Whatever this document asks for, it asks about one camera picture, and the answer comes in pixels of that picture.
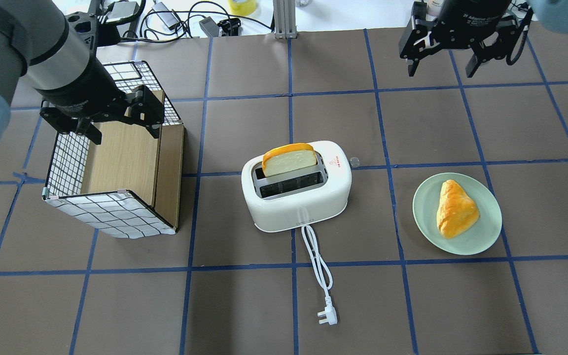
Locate golden pastry bread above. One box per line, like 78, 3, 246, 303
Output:
436, 179, 480, 240

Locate aluminium frame post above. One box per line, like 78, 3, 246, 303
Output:
273, 0, 298, 39

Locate black cables and adapters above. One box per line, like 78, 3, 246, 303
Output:
67, 0, 272, 45

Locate bread slice in toaster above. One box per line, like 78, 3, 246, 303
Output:
262, 143, 318, 177

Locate wire and wood basket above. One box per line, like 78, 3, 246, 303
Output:
42, 60, 185, 240

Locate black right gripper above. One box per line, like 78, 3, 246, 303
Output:
398, 0, 532, 78

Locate white toaster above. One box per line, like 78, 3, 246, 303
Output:
241, 140, 352, 232

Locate yellow tape roll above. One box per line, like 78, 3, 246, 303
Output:
228, 0, 257, 17

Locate light green plate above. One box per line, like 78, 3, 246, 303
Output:
412, 173, 502, 255

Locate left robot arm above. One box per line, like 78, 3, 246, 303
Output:
0, 0, 164, 144

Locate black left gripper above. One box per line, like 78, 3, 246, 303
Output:
38, 59, 165, 144

